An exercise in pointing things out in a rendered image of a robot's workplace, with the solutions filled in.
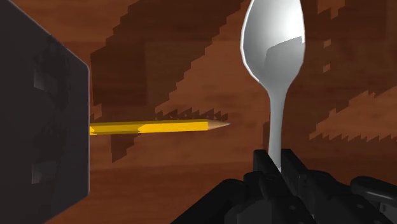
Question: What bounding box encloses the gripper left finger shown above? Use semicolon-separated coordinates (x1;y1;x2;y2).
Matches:
171;149;316;224

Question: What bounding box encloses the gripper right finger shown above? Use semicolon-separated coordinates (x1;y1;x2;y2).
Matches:
281;148;397;224

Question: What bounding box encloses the silver metal spoon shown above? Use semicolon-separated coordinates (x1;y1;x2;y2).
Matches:
240;0;306;173

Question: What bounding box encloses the yellow pencil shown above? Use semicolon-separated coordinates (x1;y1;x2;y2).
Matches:
89;118;231;136

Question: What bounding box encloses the dark grey box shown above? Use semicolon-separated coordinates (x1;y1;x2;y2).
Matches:
0;0;91;224

